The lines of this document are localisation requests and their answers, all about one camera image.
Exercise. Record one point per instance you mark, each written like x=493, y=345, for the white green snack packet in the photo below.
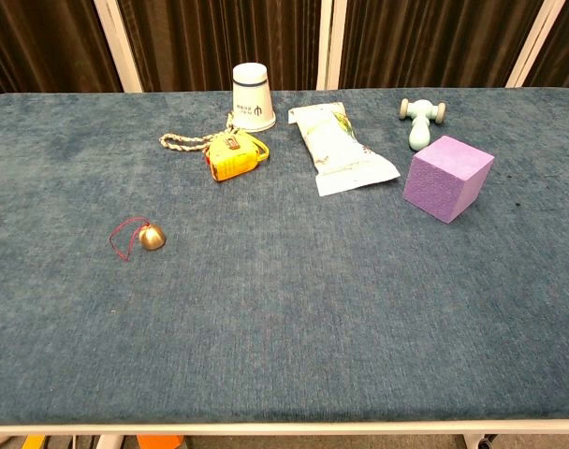
x=340, y=145

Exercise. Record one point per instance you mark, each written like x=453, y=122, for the white partition post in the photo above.
x=528, y=47
x=330, y=42
x=121, y=47

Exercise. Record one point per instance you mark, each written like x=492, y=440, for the white table frame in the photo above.
x=266, y=428

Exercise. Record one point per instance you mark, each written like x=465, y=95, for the purple foam cube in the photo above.
x=439, y=187

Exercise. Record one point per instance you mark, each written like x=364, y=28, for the white paper cup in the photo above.
x=252, y=98

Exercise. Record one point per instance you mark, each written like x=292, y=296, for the blue table cloth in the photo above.
x=266, y=304

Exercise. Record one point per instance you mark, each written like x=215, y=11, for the orange object under table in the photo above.
x=160, y=442

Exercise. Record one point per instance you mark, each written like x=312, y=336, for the mint green toy hammer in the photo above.
x=418, y=133

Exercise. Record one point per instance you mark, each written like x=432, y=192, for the dark brown curtain panel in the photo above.
x=565, y=42
x=41, y=42
x=429, y=42
x=219, y=37

